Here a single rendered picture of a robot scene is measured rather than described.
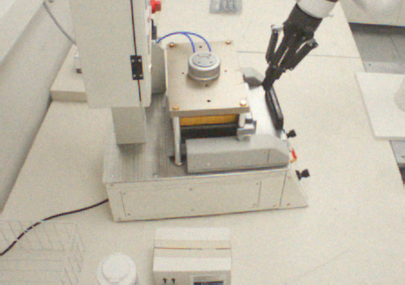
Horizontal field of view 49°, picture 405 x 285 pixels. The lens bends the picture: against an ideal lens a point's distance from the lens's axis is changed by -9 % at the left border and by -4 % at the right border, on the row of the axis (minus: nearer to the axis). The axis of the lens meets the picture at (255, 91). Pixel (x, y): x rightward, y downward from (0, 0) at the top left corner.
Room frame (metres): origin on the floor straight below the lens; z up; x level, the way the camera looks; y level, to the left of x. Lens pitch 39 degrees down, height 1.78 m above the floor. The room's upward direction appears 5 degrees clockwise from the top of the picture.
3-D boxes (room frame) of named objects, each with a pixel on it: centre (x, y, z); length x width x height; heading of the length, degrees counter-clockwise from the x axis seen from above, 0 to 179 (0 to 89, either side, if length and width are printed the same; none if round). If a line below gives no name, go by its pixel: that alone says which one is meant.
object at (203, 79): (0.90, 0.16, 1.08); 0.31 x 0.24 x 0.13; 14
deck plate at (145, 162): (0.88, 0.16, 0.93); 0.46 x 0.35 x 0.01; 104
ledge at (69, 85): (1.56, 0.59, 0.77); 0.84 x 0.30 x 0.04; 5
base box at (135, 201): (0.91, 0.12, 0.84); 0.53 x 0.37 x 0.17; 104
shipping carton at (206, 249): (0.57, 0.11, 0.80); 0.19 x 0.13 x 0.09; 95
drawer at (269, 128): (0.90, 0.08, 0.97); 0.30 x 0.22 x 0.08; 104
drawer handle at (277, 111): (0.94, -0.05, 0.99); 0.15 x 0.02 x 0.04; 14
